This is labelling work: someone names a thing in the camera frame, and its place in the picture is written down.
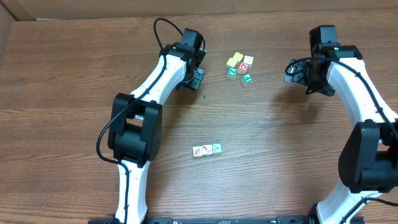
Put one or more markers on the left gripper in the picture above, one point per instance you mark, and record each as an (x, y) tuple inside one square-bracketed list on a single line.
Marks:
[(196, 78)]

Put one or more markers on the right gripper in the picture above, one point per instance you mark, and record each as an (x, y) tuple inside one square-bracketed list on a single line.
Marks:
[(294, 72)]

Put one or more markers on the white block dark drawing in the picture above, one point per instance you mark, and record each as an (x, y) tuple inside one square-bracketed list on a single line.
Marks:
[(207, 150)]

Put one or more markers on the white leaf block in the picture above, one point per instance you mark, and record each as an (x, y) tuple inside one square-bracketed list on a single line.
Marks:
[(197, 152)]

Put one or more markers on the green block letter V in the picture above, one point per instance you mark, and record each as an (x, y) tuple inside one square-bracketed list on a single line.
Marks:
[(217, 148)]

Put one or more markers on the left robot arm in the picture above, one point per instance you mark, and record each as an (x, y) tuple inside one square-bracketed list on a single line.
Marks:
[(135, 129)]

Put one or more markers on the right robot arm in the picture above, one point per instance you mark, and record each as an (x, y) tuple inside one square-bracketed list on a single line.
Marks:
[(367, 165)]

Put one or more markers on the green block letter Z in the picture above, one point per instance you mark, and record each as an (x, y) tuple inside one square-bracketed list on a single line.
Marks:
[(231, 74)]

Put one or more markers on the yellow block lower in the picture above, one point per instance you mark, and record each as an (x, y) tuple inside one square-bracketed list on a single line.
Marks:
[(231, 63)]

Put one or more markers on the yellow block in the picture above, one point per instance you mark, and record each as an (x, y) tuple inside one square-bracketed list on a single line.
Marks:
[(231, 63), (238, 56)]

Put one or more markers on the white block top right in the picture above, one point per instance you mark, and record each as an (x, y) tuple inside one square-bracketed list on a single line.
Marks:
[(248, 60)]

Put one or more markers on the red block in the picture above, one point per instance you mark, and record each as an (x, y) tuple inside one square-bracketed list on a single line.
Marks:
[(243, 68)]

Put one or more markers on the green block right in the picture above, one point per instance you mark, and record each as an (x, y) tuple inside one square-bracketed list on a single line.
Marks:
[(246, 79)]

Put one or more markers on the yellow block upper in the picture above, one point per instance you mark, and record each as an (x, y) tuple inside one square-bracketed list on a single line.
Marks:
[(238, 56)]

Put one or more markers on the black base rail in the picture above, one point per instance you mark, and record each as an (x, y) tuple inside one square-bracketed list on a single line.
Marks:
[(278, 220)]

